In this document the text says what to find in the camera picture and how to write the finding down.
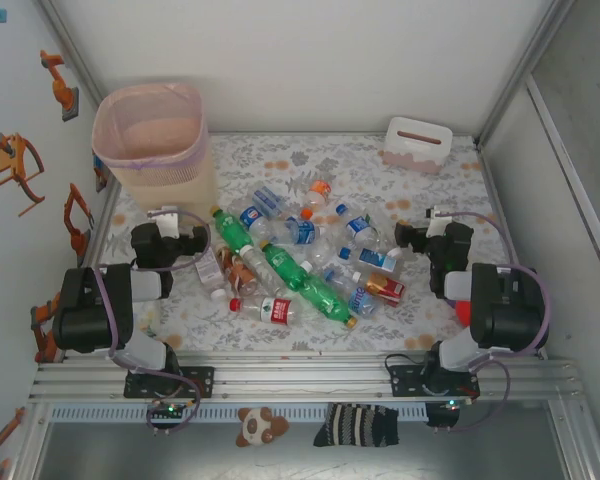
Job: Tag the crushed clear bottle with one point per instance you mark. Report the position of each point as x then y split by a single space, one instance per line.
385 235

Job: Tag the clear bottle white label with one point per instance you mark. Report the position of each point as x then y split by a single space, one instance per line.
207 270

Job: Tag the short green soda bottle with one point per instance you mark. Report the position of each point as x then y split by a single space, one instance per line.
232 230

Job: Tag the bottle blue and white label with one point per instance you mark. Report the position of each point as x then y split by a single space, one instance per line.
372 258

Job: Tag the blue cap bottle blue label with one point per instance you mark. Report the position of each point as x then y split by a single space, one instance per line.
357 225

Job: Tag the red orange juice carton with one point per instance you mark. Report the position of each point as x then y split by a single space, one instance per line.
385 290

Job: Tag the clear bottle round blue logo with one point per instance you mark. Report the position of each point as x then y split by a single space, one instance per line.
250 215

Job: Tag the brown label plastic bottle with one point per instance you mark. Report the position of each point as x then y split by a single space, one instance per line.
242 280

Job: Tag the long clear bottle white cap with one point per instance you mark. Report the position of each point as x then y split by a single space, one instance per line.
255 262

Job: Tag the crushed bottle blue striped label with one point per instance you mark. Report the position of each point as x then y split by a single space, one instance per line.
267 197

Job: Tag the green bottle with white logo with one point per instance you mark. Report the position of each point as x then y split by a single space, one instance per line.
282 262

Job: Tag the small clear bottle white cap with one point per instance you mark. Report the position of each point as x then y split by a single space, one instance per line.
320 252

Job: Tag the clear bottle orange label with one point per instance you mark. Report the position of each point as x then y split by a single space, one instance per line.
320 189

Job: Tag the clear bottle red label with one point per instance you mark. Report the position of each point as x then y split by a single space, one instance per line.
275 310

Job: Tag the crushed green bottle gold cap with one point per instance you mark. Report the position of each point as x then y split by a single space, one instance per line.
325 300

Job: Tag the clear bottle dark blue label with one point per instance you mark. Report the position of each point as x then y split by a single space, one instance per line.
305 232

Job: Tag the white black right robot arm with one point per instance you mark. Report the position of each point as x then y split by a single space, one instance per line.
505 310

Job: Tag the beige mesh waste bin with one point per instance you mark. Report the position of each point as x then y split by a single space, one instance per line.
180 185

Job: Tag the red plastic toy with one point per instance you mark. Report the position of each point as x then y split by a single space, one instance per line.
462 312

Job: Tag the white tissue box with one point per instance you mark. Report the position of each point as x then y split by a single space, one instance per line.
415 150

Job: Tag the floral table cloth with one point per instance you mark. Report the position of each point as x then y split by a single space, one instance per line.
280 160

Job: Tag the small circuit board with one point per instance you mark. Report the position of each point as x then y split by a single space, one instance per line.
445 415
170 410

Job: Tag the brown white plush toy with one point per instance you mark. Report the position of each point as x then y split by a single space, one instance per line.
252 425

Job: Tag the black striped knit sock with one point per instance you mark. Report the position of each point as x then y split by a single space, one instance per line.
355 425

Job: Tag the grey metal side panel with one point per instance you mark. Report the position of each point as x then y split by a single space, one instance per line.
580 100

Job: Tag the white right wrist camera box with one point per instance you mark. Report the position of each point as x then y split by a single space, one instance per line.
437 222

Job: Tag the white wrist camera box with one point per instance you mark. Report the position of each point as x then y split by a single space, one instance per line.
164 222
437 222

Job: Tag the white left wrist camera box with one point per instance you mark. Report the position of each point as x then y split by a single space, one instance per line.
164 222

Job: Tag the blue orange wall sticker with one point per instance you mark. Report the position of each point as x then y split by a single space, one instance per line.
100 175

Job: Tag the orange gripper claw wall sticker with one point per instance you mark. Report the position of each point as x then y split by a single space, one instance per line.
10 165

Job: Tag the aluminium frame rail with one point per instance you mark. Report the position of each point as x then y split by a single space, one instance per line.
305 380

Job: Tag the aluminium frame post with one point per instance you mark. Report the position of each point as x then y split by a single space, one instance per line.
520 70
75 50

